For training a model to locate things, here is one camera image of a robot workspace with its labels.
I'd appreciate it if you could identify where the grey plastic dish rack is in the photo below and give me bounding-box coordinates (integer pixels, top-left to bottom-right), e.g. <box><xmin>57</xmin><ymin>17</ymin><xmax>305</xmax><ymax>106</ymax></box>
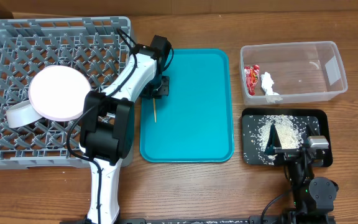
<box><xmin>0</xmin><ymin>16</ymin><xmax>135</xmax><ymax>170</ymax></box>

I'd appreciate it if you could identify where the grey bowl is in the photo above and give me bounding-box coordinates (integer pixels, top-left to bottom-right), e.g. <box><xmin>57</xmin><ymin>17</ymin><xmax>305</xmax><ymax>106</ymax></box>
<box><xmin>6</xmin><ymin>100</ymin><xmax>43</xmax><ymax>128</ymax></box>

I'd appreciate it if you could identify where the wooden chopstick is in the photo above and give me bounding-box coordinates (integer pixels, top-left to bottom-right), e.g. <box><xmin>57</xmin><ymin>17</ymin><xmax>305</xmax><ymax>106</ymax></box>
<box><xmin>153</xmin><ymin>98</ymin><xmax>157</xmax><ymax>123</ymax></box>

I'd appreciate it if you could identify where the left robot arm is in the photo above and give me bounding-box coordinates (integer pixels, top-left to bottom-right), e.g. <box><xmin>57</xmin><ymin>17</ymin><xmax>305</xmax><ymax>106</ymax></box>
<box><xmin>80</xmin><ymin>35</ymin><xmax>173</xmax><ymax>223</ymax></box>

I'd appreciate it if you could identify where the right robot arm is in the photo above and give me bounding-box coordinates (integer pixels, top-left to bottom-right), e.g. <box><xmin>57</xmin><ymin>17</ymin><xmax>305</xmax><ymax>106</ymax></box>
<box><xmin>260</xmin><ymin>125</ymin><xmax>339</xmax><ymax>224</ymax></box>

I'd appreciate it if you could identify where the red snack wrapper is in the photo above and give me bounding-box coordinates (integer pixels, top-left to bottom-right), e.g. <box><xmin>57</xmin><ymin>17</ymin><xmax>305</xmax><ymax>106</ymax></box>
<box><xmin>244</xmin><ymin>65</ymin><xmax>260</xmax><ymax>96</ymax></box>

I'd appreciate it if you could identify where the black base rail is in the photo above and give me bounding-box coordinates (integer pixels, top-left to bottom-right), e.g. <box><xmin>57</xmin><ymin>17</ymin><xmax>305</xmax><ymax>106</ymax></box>
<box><xmin>59</xmin><ymin>216</ymin><xmax>335</xmax><ymax>224</ymax></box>

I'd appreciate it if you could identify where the clear plastic waste bin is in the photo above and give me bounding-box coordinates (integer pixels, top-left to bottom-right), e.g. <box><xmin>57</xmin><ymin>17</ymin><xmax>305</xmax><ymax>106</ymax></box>
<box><xmin>239</xmin><ymin>41</ymin><xmax>348</xmax><ymax>106</ymax></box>

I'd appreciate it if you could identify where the pile of rice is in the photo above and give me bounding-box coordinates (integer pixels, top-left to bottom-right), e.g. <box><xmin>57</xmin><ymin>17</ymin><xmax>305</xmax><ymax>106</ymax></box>
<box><xmin>242</xmin><ymin>114</ymin><xmax>319</xmax><ymax>166</ymax></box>

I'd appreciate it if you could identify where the white tissue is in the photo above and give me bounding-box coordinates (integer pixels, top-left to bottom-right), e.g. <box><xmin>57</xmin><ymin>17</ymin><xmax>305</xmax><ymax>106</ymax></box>
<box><xmin>260</xmin><ymin>72</ymin><xmax>282</xmax><ymax>103</ymax></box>

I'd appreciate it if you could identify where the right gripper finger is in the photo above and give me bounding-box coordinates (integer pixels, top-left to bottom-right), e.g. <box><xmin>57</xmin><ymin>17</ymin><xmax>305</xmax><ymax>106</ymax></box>
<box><xmin>306</xmin><ymin>124</ymin><xmax>319</xmax><ymax>137</ymax></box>
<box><xmin>264</xmin><ymin>124</ymin><xmax>282</xmax><ymax>155</ymax></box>

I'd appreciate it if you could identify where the teal serving tray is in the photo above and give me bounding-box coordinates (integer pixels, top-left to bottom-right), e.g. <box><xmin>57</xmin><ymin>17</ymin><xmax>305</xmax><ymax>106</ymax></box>
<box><xmin>139</xmin><ymin>49</ymin><xmax>234</xmax><ymax>163</ymax></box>

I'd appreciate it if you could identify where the black rectangular tray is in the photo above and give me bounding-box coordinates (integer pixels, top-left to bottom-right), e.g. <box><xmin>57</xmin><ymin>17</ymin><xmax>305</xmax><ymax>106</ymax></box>
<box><xmin>241</xmin><ymin>108</ymin><xmax>331</xmax><ymax>166</ymax></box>

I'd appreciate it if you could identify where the large white plate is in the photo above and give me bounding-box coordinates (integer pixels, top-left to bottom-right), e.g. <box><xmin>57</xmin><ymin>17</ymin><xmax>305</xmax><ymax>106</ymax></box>
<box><xmin>29</xmin><ymin>65</ymin><xmax>91</xmax><ymax>121</ymax></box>

